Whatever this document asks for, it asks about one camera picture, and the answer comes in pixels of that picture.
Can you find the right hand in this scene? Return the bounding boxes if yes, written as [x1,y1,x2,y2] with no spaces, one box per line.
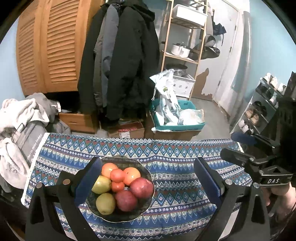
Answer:
[261,183,295,221]

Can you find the clear plastic bag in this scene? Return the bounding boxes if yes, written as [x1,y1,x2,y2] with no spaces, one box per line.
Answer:
[178,109,205,126]

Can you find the wooden drawer box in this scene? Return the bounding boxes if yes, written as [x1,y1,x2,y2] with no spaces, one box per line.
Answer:
[59,113,98,133]

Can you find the wooden louvered wardrobe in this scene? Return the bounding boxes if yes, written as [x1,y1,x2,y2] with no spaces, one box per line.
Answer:
[16,0,104,96]

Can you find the white bin on shelf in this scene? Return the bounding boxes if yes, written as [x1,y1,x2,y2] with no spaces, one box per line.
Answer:
[172,4,207,26]

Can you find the grey hanging bag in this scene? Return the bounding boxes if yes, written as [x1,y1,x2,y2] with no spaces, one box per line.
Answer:
[190,35,220,61]

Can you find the black hanging coat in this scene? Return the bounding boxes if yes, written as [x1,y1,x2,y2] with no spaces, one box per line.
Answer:
[78,1,160,121]

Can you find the yellow pear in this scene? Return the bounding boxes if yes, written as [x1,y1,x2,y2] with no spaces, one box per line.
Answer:
[91,175,111,194]
[96,193,116,215]

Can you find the teal storage box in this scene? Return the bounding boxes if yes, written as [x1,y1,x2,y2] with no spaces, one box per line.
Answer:
[149,99,205,132]

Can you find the white door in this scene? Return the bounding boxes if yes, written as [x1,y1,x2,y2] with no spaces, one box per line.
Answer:
[192,1,239,101]

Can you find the large orange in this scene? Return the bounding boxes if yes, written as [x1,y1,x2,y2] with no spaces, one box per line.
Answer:
[101,163,118,179]
[123,167,141,186]

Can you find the white patterned drawer box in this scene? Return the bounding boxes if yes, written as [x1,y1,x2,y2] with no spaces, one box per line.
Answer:
[173,74,196,98]

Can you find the small tangerine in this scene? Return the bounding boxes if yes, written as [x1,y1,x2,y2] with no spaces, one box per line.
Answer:
[110,168,125,183]
[111,181,125,193]

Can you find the large orange front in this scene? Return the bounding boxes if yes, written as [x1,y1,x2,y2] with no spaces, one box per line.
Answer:
[101,163,118,179]

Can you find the steel steamer pot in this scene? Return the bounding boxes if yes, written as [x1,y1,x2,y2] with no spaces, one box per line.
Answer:
[165,63,188,76]

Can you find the white rice bag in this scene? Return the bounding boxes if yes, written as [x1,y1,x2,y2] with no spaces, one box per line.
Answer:
[150,69,181,126]

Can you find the cardboard box under teal box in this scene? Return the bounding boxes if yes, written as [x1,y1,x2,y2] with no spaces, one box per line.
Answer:
[144,111,201,141]

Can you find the pile of grey clothes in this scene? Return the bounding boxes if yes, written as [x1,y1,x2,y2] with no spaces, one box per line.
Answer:
[1,93,71,193]

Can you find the patterned blue tablecloth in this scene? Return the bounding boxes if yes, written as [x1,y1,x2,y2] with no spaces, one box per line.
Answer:
[21,133,251,240]

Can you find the red apple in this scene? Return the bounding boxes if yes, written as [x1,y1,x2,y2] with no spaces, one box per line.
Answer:
[115,190,138,212]
[130,177,154,199]

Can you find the white cooking pot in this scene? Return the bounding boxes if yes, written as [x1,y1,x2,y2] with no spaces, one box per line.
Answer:
[171,44,191,58]

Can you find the shoe rack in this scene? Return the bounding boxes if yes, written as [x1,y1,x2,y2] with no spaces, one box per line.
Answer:
[230,72,295,140]

